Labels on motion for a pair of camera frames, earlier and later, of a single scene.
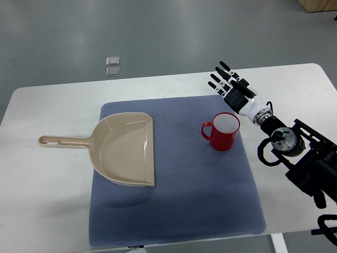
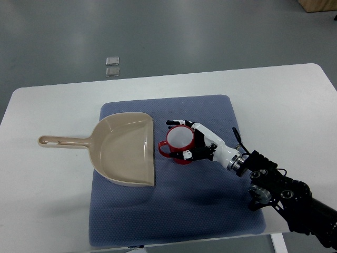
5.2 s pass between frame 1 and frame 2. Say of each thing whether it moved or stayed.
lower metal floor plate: stayed
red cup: moved
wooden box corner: stayed
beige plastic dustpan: stayed
